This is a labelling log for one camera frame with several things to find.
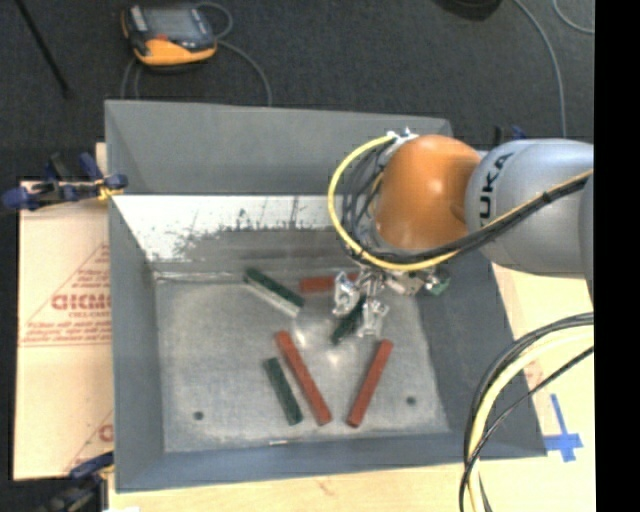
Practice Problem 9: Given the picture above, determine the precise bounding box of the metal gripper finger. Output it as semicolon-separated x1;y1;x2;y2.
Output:
360;288;391;337
332;271;363;317

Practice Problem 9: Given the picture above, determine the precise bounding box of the dark green block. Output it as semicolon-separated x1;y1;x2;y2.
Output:
262;356;305;427
329;295;367;346
243;267;306;318

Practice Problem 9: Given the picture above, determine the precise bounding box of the red-brown flat block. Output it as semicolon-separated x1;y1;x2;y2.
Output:
298;272;360;295
345;338;395;429
273;329;334;427

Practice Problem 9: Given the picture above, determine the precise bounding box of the grey metal bin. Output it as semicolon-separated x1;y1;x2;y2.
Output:
103;99;547;492

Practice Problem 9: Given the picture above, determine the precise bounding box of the brown cardboard board red print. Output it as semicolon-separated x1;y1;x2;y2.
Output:
11;180;117;482

